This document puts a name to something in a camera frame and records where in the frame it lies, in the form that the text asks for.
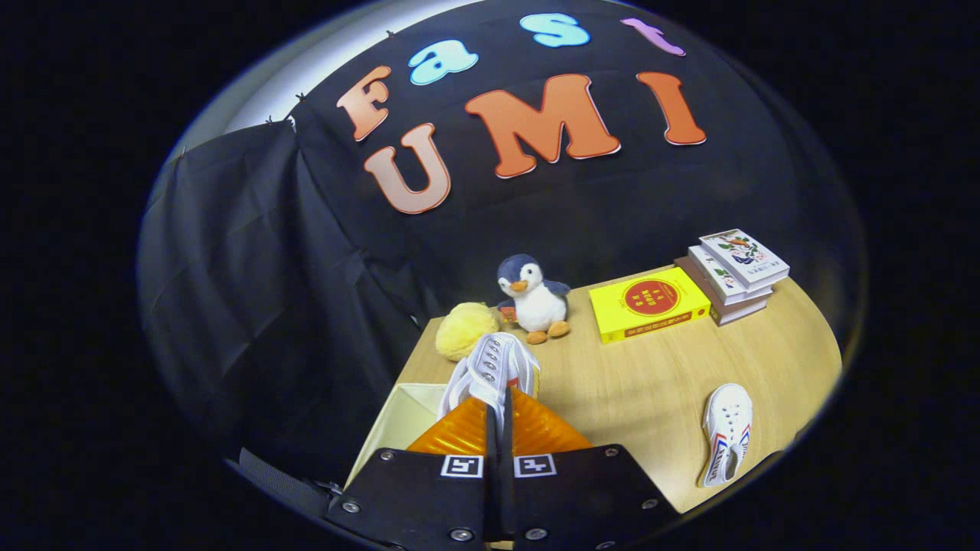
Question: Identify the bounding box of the yellow fluffy plush ball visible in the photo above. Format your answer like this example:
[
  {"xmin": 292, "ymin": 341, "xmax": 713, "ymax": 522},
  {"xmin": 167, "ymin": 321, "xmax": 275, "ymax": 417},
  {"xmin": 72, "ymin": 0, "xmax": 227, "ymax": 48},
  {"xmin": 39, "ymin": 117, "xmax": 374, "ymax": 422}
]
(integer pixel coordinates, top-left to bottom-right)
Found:
[{"xmin": 435, "ymin": 302, "xmax": 500, "ymax": 362}]

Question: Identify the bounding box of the penguin plush toy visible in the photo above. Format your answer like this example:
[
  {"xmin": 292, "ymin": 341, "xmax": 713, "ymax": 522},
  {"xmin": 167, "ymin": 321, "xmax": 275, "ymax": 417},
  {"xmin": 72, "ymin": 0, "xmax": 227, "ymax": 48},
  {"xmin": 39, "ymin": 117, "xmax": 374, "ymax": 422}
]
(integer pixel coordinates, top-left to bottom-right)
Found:
[{"xmin": 496, "ymin": 254, "xmax": 573, "ymax": 345}]

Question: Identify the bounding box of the beige fabric storage box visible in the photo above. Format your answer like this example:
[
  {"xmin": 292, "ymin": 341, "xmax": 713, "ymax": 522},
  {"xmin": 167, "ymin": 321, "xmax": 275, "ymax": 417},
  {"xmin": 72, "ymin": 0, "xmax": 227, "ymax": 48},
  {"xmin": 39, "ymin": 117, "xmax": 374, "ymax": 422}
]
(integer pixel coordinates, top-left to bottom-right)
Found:
[{"xmin": 345, "ymin": 383, "xmax": 449, "ymax": 491}]

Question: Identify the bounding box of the white canvas shoe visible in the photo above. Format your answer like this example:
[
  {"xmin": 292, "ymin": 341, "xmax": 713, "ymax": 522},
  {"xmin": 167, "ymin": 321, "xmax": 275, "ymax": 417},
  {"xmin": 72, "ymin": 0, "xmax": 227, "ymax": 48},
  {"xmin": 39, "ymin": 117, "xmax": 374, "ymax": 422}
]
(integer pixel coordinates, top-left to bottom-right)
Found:
[
  {"xmin": 697, "ymin": 383, "xmax": 755, "ymax": 489},
  {"xmin": 438, "ymin": 333, "xmax": 541, "ymax": 429}
]

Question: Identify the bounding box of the white paperback book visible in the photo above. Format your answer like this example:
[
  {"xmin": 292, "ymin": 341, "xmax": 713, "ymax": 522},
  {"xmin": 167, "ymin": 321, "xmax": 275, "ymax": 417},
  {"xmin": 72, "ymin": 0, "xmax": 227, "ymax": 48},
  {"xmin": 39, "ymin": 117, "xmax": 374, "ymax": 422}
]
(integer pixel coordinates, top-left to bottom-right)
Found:
[{"xmin": 688, "ymin": 245, "xmax": 774, "ymax": 305}]

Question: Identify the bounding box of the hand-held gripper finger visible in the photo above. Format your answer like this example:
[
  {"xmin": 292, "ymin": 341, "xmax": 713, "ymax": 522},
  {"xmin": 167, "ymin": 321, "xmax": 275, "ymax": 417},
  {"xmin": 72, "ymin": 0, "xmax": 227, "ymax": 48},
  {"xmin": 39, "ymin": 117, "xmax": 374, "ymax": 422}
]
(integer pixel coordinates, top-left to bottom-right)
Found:
[
  {"xmin": 325, "ymin": 394, "xmax": 498, "ymax": 551},
  {"xmin": 501, "ymin": 386, "xmax": 682, "ymax": 551}
]

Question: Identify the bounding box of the white book with floral cover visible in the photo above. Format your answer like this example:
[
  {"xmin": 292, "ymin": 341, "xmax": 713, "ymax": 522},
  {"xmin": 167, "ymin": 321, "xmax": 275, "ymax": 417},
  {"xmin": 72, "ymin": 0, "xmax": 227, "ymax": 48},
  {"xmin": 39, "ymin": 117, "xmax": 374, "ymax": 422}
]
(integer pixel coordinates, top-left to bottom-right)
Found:
[{"xmin": 698, "ymin": 228, "xmax": 791, "ymax": 290}]

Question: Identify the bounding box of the black backdrop cloth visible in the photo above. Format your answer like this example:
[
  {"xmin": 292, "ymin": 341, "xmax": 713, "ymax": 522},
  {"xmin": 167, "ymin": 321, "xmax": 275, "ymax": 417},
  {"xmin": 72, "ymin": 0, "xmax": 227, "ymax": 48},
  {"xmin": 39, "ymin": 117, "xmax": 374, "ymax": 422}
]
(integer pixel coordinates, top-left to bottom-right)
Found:
[{"xmin": 138, "ymin": 0, "xmax": 866, "ymax": 491}]

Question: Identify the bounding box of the yellow book with red circle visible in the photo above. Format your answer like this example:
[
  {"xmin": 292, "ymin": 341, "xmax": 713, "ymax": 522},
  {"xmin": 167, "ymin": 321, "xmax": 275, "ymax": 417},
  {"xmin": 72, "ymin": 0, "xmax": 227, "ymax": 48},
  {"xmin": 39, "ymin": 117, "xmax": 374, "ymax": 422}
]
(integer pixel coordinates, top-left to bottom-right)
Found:
[{"xmin": 588, "ymin": 266, "xmax": 713, "ymax": 345}]

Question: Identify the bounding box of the brown-edged paperback book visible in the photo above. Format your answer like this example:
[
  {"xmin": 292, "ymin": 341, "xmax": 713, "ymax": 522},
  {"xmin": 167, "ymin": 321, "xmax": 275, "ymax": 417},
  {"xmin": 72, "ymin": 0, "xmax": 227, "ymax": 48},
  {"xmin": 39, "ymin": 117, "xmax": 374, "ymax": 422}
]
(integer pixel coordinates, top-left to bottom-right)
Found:
[{"xmin": 674, "ymin": 256, "xmax": 769, "ymax": 327}]

